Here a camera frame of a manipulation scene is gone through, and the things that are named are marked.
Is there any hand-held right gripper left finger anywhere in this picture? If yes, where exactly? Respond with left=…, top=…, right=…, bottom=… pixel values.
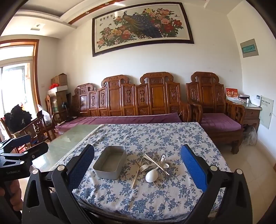
left=22, top=144, right=95, bottom=224

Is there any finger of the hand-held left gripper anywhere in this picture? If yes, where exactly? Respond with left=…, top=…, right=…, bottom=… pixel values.
left=0, top=135, right=32, bottom=154
left=0, top=141, right=49, bottom=167

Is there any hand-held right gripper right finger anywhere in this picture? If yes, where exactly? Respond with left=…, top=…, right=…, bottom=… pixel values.
left=180, top=144, right=253, bottom=224

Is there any grey metal tray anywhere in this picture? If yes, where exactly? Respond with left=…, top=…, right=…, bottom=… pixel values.
left=93, top=146, right=127, bottom=180

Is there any person's left hand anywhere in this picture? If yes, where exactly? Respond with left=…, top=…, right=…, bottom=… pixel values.
left=0, top=179, right=22, bottom=217

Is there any wooden dining chair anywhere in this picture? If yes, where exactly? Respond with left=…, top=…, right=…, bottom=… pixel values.
left=22, top=109, right=57, bottom=149

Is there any black clothes pile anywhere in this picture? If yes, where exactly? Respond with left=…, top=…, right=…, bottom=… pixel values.
left=4, top=104, right=33, bottom=134

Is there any white plastic bag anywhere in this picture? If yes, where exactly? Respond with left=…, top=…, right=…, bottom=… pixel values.
left=42, top=110, right=53, bottom=130

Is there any blue floral tablecloth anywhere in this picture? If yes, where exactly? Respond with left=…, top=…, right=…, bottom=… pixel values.
left=62, top=122, right=233, bottom=218

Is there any large white plastic spoon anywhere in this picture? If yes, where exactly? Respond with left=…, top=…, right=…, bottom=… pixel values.
left=145, top=155, right=166, bottom=183

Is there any black desk lamp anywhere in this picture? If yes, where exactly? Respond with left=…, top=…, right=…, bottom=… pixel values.
left=61, top=102, right=74, bottom=122

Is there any purple armchair cushion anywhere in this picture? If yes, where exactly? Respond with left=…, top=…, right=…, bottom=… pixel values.
left=201, top=113, right=242, bottom=132

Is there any clear plastic bag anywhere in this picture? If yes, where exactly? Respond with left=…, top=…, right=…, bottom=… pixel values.
left=242, top=126, right=258, bottom=146

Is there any purple sofa cushion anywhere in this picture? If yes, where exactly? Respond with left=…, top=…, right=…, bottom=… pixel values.
left=55, top=112, right=183, bottom=132

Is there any brown cardboard box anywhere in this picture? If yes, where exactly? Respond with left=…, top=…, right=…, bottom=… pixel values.
left=51, top=73, right=68, bottom=87

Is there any carved wooden armchair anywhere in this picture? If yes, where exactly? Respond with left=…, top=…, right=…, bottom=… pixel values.
left=186, top=72, right=246, bottom=155

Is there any wooden side table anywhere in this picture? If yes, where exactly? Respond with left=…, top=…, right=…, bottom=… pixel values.
left=226, top=98, right=261, bottom=132

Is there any carved wooden sofa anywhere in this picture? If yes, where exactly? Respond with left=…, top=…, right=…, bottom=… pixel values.
left=72, top=72, right=192, bottom=130

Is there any red gift box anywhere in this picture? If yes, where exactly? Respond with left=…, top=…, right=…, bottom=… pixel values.
left=225, top=87, right=239, bottom=100

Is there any white electrical panel door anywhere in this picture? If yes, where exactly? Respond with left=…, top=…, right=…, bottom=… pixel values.
left=258, top=95, right=274, bottom=130

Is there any ceiling light fixture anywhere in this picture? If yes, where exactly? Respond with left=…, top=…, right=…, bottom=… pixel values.
left=30, top=22, right=46, bottom=31

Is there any framed peacock painting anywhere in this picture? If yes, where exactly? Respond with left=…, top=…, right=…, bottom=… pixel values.
left=92, top=2, right=195, bottom=57

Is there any wooden door frame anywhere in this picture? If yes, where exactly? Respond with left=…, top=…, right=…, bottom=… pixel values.
left=0, top=39, right=42, bottom=109

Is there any grey wall box green label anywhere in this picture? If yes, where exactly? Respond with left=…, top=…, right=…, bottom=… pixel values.
left=240, top=38, right=259, bottom=58

